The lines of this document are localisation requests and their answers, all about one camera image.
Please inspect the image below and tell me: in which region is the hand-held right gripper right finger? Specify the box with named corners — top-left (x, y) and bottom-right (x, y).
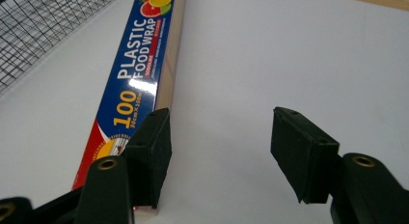
top-left (270, 106), bottom-right (409, 224)

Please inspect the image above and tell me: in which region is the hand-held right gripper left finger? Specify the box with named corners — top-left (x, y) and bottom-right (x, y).
top-left (72, 107), bottom-right (173, 224)

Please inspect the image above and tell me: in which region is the blue plastic wrap box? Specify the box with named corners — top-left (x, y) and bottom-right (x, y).
top-left (70, 0), bottom-right (188, 216)

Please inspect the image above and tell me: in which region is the black wire mesh basket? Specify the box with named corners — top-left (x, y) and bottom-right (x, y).
top-left (0, 0), bottom-right (126, 96)

